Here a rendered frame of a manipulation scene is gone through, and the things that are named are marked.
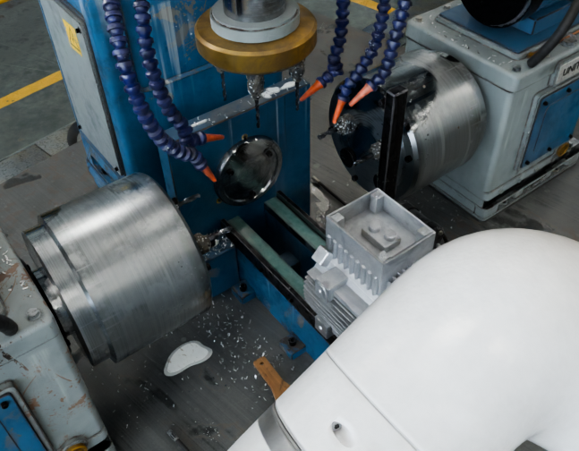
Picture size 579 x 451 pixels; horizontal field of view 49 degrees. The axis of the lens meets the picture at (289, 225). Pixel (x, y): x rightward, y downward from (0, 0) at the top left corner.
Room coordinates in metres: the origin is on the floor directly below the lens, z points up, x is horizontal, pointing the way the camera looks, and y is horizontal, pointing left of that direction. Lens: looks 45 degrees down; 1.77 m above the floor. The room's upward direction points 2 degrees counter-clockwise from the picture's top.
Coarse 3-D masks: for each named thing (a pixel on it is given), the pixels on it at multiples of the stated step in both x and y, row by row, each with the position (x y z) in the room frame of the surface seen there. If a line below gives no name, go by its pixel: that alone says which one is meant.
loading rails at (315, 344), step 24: (288, 216) 0.89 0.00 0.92; (240, 240) 0.82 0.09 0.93; (288, 240) 0.87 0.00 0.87; (312, 240) 0.82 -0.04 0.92; (240, 264) 0.83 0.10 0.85; (264, 264) 0.76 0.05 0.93; (288, 264) 0.83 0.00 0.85; (312, 264) 0.81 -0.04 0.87; (240, 288) 0.79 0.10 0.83; (264, 288) 0.76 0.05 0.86; (288, 288) 0.70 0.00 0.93; (288, 312) 0.70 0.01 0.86; (312, 312) 0.65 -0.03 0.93; (288, 336) 0.68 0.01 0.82; (312, 336) 0.64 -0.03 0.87
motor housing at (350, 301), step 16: (320, 272) 0.63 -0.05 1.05; (304, 288) 0.63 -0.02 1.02; (352, 288) 0.58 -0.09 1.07; (320, 304) 0.60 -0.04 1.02; (336, 304) 0.57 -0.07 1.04; (352, 304) 0.56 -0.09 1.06; (368, 304) 0.55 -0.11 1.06; (336, 320) 0.56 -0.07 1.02; (352, 320) 0.54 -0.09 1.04; (336, 336) 0.57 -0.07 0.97
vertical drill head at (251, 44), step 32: (224, 0) 0.85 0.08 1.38; (256, 0) 0.83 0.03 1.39; (288, 0) 0.89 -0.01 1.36; (224, 32) 0.82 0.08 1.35; (256, 32) 0.80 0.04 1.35; (288, 32) 0.83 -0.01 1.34; (224, 64) 0.79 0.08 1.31; (256, 64) 0.78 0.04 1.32; (288, 64) 0.79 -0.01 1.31; (224, 96) 0.89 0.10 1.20; (256, 96) 0.80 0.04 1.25
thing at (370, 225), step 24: (384, 192) 0.70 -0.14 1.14; (360, 216) 0.68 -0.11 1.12; (384, 216) 0.68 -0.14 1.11; (408, 216) 0.65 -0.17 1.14; (336, 240) 0.63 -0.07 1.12; (360, 240) 0.63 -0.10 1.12; (384, 240) 0.62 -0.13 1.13; (408, 240) 0.63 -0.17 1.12; (432, 240) 0.61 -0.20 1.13; (360, 264) 0.59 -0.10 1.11; (384, 264) 0.56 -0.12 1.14; (408, 264) 0.59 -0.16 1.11; (384, 288) 0.56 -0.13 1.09
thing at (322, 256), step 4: (320, 248) 0.64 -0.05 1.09; (324, 248) 0.64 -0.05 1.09; (316, 252) 0.64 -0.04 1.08; (320, 252) 0.64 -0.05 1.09; (324, 252) 0.63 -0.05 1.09; (328, 252) 0.63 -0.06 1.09; (312, 256) 0.64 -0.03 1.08; (316, 256) 0.63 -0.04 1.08; (320, 256) 0.63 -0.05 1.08; (324, 256) 0.63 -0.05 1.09; (328, 256) 0.63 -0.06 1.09; (332, 256) 0.63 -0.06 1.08; (316, 260) 0.63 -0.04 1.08; (320, 260) 0.63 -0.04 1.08; (324, 260) 0.63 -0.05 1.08; (328, 260) 0.63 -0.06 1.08; (320, 264) 0.62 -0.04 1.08; (324, 264) 0.63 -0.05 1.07; (316, 312) 0.63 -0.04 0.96
